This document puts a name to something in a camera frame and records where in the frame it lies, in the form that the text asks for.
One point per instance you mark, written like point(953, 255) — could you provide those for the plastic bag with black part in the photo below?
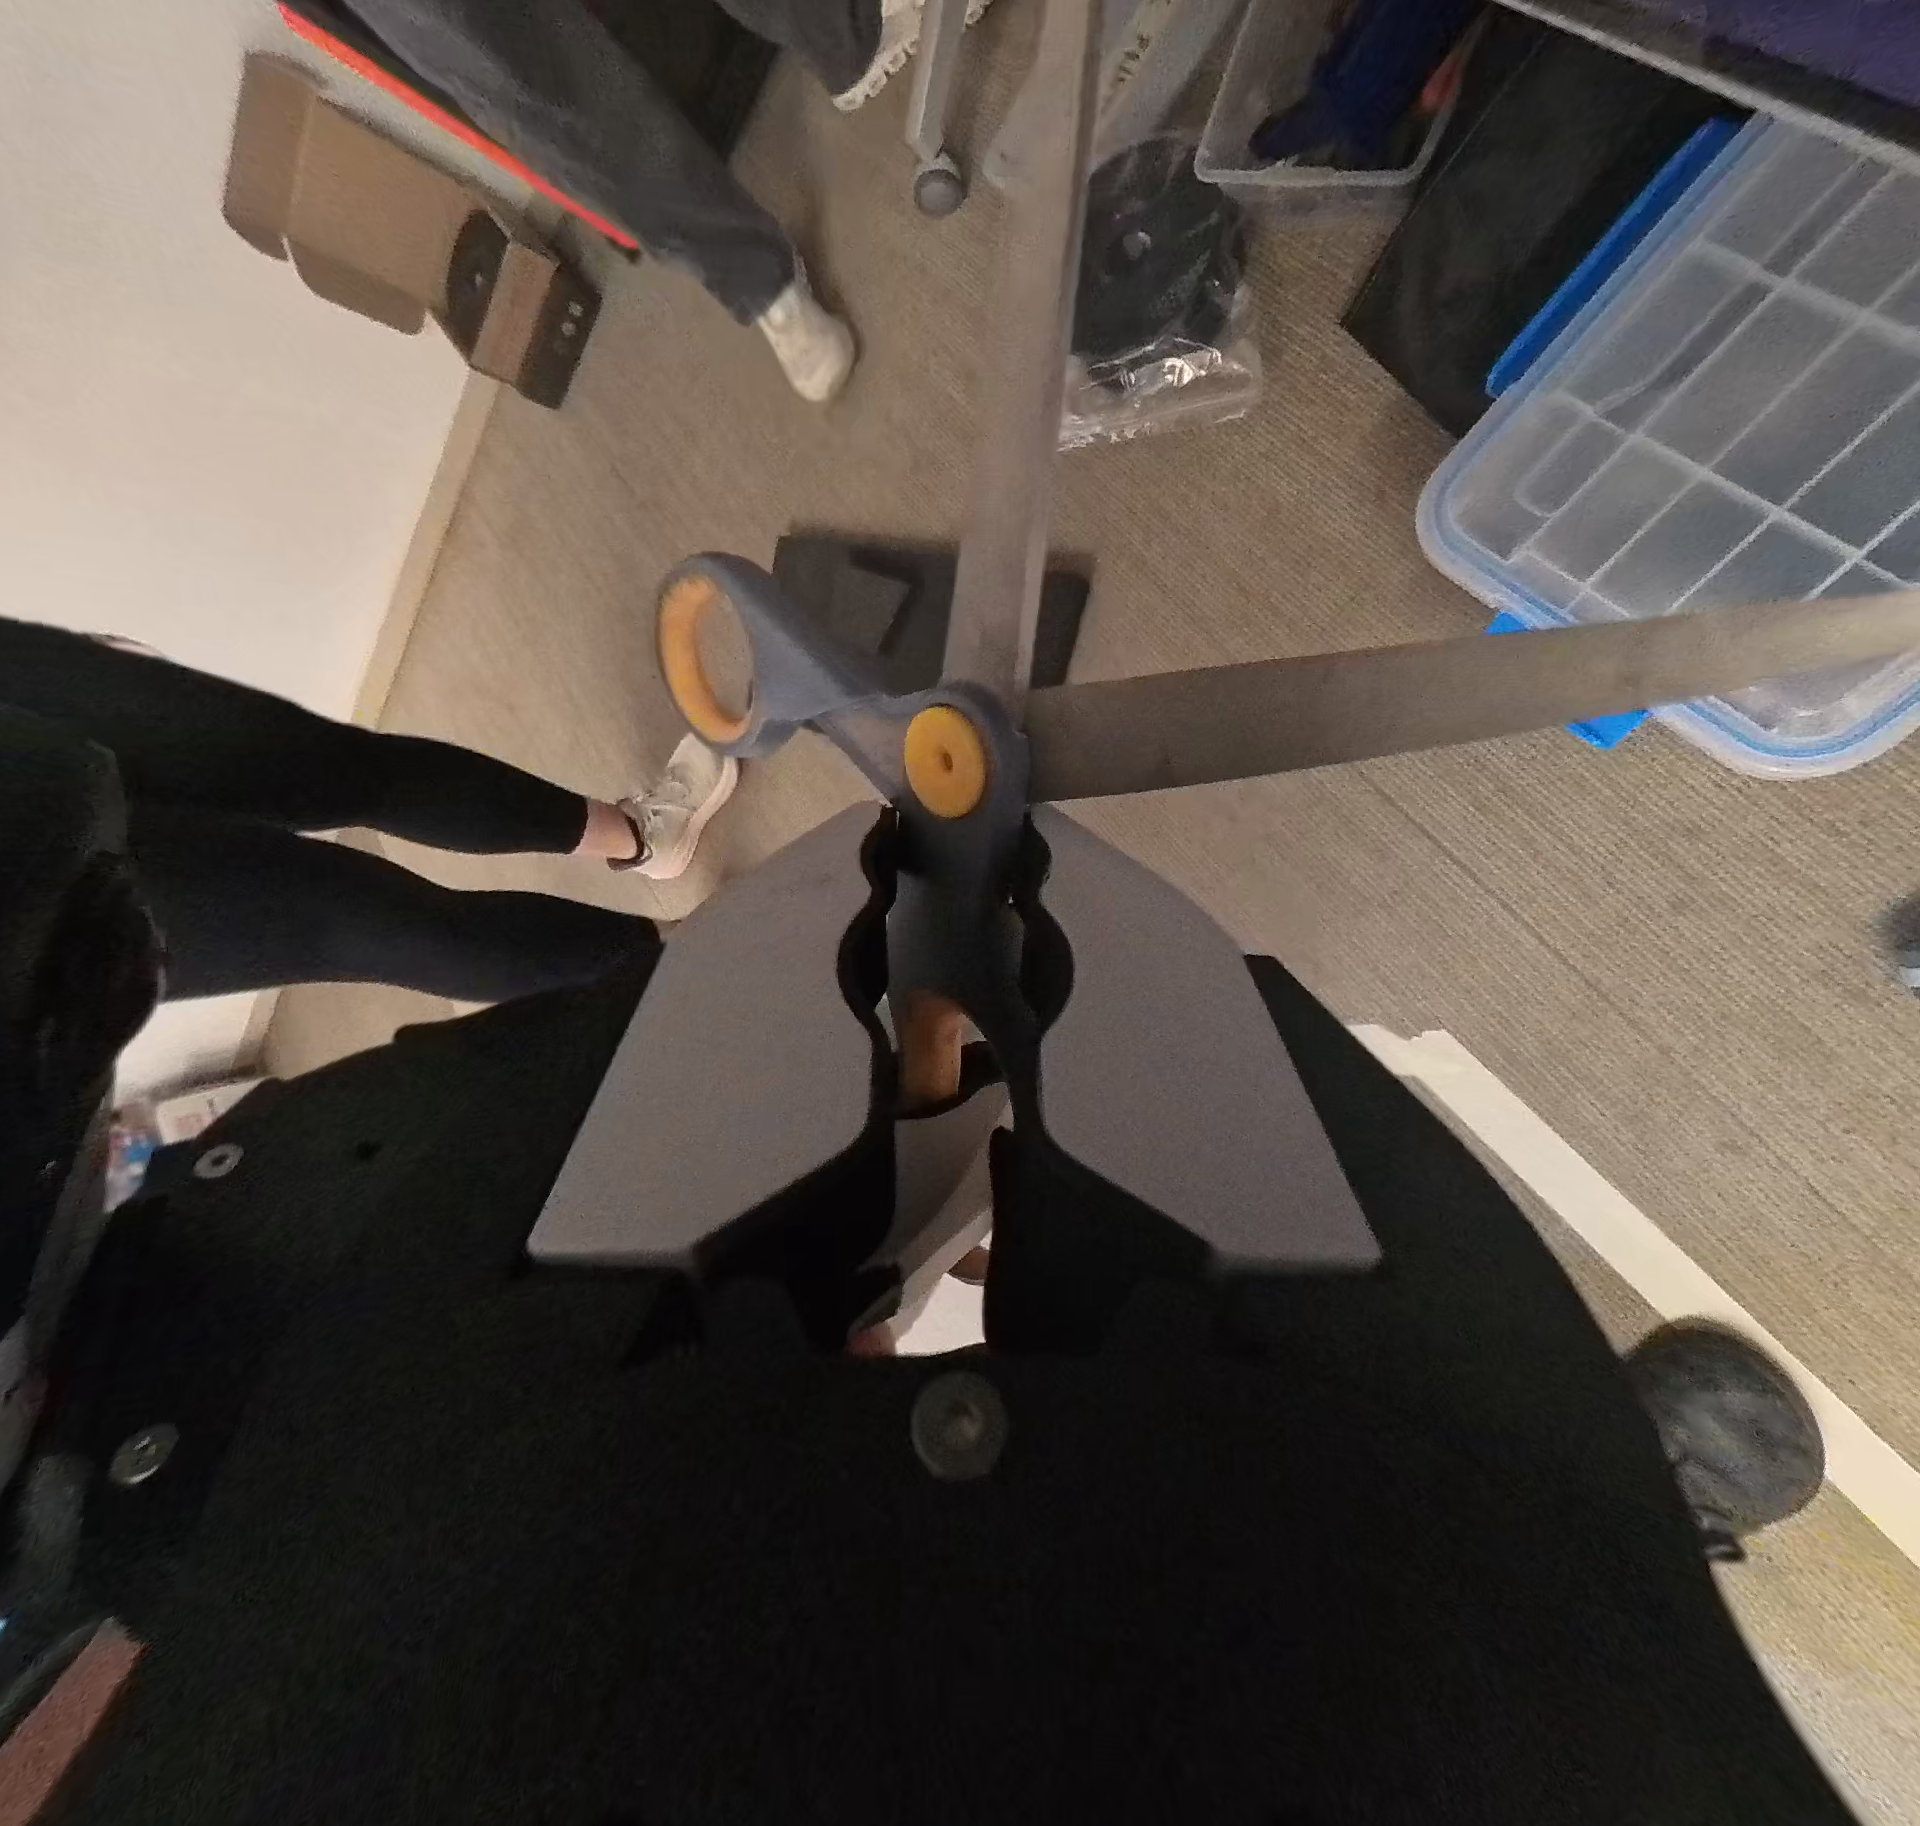
point(1154, 297)

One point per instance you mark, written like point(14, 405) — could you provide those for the clear plastic bin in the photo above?
point(1321, 101)

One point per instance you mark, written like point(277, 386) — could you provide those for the brown cardboard box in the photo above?
point(374, 221)

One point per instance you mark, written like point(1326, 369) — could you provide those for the person in dark trousers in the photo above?
point(600, 130)

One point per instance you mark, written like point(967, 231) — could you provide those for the white desk leg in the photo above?
point(944, 56)

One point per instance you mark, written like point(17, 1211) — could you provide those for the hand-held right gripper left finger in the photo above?
point(721, 1076)

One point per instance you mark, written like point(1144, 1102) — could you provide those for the black foam pad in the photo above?
point(840, 597)

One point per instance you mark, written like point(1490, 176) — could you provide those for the white printed box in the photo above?
point(1154, 41)

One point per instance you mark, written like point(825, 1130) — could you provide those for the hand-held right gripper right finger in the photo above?
point(1185, 1076)

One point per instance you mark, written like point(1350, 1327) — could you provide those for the grey orange scissors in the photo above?
point(944, 760)

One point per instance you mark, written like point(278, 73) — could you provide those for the clear storage box blue lid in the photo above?
point(1725, 401)

